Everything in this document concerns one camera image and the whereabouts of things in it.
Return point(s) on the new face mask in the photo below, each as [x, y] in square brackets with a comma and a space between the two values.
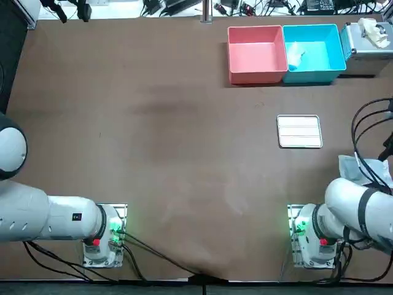
[348, 167]

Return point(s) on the black labelled power adapter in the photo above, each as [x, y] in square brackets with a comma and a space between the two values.
[319, 5]

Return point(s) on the silver aluminium case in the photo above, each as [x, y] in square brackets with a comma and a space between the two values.
[368, 58]

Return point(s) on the aluminium profile post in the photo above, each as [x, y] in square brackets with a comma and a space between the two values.
[206, 12]

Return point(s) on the pink plastic box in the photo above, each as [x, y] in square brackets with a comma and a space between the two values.
[255, 58]

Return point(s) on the blue plastic box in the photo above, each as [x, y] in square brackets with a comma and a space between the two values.
[319, 55]

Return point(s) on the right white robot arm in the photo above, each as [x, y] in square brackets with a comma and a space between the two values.
[344, 199]

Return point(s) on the used white face mask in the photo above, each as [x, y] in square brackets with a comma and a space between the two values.
[295, 55]

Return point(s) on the small grey ridged tray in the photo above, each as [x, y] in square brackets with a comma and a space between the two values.
[299, 132]

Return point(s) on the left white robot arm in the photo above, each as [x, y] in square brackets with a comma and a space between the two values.
[37, 215]

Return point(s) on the cream latex gloves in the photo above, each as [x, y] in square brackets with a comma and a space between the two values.
[376, 32]

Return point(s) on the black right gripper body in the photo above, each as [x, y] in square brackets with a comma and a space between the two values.
[387, 149]

